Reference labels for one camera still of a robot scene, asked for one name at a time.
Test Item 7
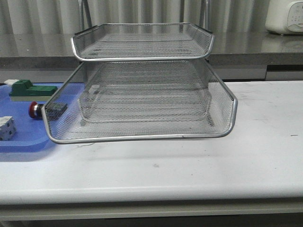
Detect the white terminal block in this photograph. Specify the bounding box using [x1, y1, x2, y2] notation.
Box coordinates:
[0, 116, 17, 141]

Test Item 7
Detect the blue plastic tray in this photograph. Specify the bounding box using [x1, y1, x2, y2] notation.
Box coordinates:
[0, 83, 84, 152]

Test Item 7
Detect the white appliance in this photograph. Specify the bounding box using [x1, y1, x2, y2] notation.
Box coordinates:
[265, 0, 303, 35]

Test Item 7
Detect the silver rack frame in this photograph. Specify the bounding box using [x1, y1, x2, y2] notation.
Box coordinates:
[80, 0, 216, 127]

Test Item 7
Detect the grey steel counter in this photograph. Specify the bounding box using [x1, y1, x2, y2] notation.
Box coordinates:
[0, 32, 303, 83]

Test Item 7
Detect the green electrical module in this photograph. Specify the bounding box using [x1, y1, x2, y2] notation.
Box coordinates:
[4, 79, 58, 101]

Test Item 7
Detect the silver mesh tray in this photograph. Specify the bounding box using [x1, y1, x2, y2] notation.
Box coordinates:
[71, 23, 214, 61]
[78, 90, 212, 123]
[42, 59, 238, 144]

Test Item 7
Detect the red emergency stop button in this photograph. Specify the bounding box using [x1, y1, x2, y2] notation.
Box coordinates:
[28, 102, 67, 121]

